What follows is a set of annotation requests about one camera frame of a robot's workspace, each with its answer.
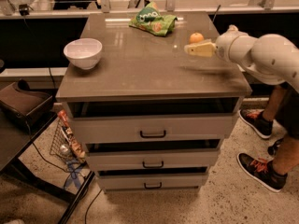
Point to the wire basket with snacks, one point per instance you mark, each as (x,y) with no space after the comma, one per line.
(64,144)

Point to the orange fruit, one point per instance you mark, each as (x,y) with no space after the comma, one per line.
(195,38)

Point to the black sneaker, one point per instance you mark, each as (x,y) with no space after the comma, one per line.
(262,171)
(257,122)

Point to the left black sneaker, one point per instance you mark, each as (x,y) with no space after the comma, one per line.
(262,171)

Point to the grey drawer cabinet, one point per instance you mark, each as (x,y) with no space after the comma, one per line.
(145,75)

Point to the white bowl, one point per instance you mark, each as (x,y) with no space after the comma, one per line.
(84,53)

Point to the middle grey drawer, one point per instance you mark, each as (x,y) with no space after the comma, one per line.
(155,159)

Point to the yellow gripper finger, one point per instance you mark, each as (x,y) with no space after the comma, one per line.
(205,48)

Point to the top grey drawer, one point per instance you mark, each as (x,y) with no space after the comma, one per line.
(152,128)

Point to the person in black shorts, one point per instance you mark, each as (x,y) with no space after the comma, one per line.
(283,105)

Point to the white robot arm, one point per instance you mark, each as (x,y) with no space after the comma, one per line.
(272,59)

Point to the green chip bag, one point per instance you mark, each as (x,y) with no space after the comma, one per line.
(149,19)

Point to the black side table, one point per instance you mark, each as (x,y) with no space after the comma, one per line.
(37,187)

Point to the bottom grey drawer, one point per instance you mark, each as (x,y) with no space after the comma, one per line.
(118,182)

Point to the right black sneaker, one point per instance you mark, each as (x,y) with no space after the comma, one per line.
(257,122)

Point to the brown bag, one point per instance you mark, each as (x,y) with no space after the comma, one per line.
(22,105)

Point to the grey drawer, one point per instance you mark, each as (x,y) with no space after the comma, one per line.
(152,128)
(155,159)
(118,182)

